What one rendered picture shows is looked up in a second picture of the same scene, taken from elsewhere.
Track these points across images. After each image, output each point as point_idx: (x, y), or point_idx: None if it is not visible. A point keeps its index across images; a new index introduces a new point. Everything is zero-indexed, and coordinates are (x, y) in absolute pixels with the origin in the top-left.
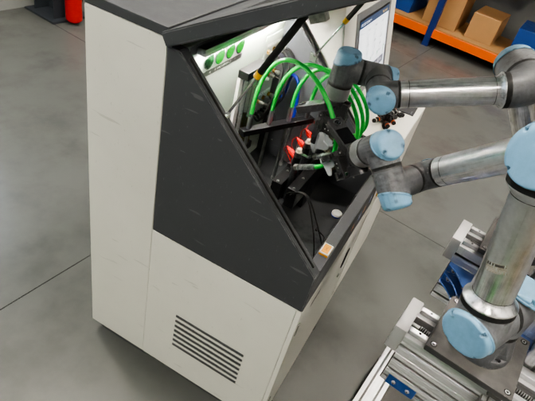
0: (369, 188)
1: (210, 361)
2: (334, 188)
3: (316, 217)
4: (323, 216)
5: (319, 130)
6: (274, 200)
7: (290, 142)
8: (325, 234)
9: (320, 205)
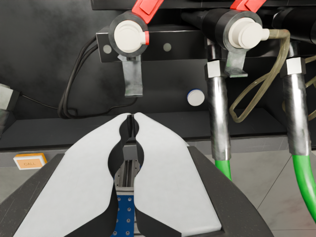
0: (245, 147)
1: None
2: (264, 66)
3: (168, 75)
4: (179, 82)
5: (144, 225)
6: None
7: None
8: (141, 101)
9: (202, 66)
